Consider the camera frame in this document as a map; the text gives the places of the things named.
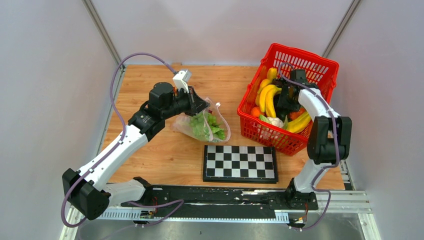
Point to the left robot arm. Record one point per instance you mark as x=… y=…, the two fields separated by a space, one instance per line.
x=88 y=188

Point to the green napa cabbage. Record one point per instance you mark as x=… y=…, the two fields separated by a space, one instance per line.
x=203 y=131

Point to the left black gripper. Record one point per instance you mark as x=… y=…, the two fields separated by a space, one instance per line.
x=196 y=104

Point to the black white checkerboard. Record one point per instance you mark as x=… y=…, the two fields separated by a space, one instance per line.
x=240 y=164

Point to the red plastic basket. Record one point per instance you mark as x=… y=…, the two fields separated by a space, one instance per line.
x=297 y=65

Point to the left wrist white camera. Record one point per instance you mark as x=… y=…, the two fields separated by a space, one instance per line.
x=181 y=79

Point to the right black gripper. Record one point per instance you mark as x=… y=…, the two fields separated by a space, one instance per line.
x=283 y=102

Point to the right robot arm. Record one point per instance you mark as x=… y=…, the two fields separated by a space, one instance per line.
x=328 y=142

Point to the yellow banana bunch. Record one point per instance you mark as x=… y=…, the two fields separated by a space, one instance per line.
x=266 y=99
x=299 y=124

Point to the yellow pear squash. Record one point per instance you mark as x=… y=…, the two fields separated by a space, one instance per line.
x=271 y=75

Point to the clear zip top bag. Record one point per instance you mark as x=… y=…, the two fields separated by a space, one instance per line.
x=181 y=123

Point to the red orange fruit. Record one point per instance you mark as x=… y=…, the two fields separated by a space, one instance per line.
x=256 y=112

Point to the green grapes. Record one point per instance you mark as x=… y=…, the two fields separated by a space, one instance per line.
x=212 y=120

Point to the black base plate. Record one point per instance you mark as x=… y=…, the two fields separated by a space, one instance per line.
x=222 y=202

